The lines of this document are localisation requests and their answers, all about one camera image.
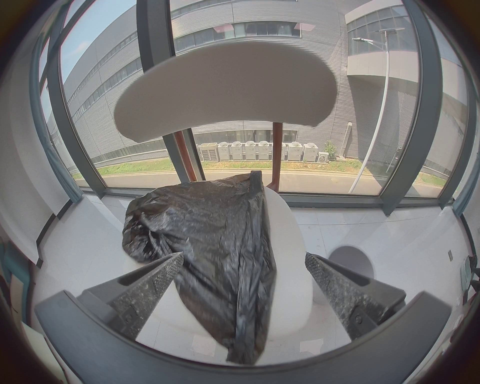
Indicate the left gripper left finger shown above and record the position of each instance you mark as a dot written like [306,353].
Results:
[144,296]

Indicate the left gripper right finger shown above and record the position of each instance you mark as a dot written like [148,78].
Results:
[345,296]

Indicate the black plastic bag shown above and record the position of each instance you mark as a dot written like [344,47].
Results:
[210,240]

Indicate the white chair with wooden posts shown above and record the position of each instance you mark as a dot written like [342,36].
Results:
[225,86]

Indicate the window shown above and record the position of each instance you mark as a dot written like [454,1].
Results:
[153,33]

